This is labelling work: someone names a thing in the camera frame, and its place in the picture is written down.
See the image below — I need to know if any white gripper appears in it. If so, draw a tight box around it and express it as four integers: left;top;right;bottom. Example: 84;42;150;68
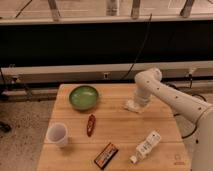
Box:
134;87;151;107

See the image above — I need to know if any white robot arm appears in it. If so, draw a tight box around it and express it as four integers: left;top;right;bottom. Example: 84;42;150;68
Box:
134;68;213;171

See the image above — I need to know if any white plastic bottle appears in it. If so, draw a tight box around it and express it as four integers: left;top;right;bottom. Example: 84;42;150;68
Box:
130;131;161;164

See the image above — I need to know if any red chili pepper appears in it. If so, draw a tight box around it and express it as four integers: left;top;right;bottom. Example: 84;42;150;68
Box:
87;114;96;137

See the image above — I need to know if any green bowl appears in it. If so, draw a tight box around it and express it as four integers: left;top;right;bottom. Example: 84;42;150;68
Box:
69;85;99;111

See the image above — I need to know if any brown chocolate bar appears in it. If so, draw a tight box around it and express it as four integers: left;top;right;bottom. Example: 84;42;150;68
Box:
94;143;118;170

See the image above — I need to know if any white plastic cup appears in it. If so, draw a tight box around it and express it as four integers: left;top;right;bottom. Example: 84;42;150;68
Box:
46;123;68;148

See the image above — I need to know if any black floor cable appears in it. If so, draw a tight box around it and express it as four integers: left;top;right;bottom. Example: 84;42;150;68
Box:
166;82;208;140

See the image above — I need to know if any grey metal rail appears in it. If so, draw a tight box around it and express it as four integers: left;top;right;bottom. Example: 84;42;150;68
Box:
2;60;213;83

